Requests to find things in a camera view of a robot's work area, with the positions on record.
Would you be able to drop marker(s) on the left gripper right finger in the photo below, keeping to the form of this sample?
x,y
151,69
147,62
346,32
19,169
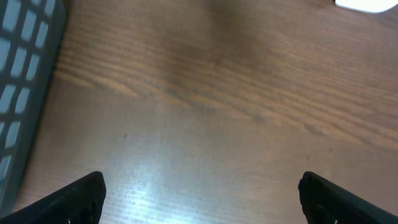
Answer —
x,y
325,202

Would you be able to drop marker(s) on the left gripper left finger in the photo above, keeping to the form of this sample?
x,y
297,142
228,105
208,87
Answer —
x,y
79,202

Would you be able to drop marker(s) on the grey plastic mesh basket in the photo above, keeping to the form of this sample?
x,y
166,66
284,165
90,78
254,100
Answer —
x,y
31,33

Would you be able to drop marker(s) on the white barcode scanner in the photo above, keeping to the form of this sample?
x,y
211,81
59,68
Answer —
x,y
368,6

